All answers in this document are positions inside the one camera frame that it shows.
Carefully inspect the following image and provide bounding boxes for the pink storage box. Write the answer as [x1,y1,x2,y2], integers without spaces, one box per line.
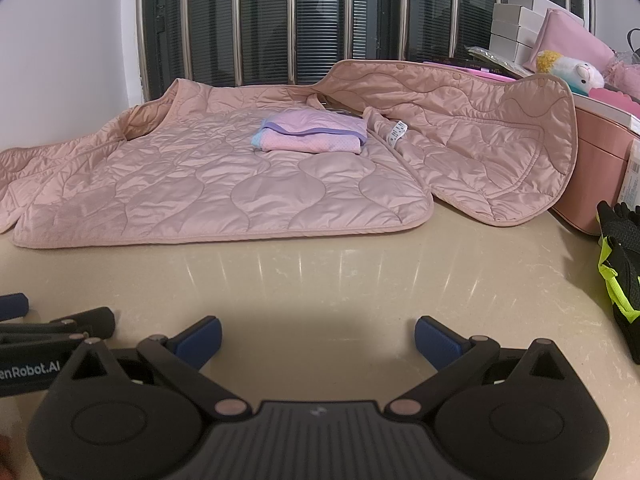
[549,92,640,237]

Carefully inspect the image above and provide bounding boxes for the white yellow plush toy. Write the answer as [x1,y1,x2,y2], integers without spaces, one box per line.
[536,50,607,96]

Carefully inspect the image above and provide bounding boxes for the black yellow glove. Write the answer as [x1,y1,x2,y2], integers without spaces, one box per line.
[596,200,640,357]

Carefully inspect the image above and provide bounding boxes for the stack of white boxes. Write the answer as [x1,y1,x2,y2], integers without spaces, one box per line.
[488,0,587,69]

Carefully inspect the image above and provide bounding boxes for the clear plastic packet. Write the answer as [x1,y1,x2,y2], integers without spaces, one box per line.
[467,44,532,69]

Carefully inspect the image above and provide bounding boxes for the pink pouch bag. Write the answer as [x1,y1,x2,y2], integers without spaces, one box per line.
[529,8,615,74]

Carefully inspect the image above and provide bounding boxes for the pink quilted jacket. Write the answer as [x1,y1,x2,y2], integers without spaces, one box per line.
[0,59,579,250]

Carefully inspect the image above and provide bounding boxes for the pink frilly fabric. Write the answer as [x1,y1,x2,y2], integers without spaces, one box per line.
[602,51,640,95]

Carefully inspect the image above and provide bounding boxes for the window with steel bars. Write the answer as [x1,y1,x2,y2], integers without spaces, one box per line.
[136,0,601,93]

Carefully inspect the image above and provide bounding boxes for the pink flat case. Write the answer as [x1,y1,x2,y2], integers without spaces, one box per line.
[422,57,522,84]

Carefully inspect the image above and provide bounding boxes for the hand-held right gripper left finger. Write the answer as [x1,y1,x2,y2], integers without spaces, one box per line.
[47,315,249,420]

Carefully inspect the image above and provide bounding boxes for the pink blue purple-trimmed garment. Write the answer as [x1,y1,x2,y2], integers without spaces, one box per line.
[250,109,370,155]

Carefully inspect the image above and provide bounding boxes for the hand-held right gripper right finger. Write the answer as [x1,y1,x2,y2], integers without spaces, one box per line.
[387,315,592,419]

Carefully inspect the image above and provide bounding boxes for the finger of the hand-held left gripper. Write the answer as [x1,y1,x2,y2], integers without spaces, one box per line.
[0,307,117,350]
[0,293,30,319]

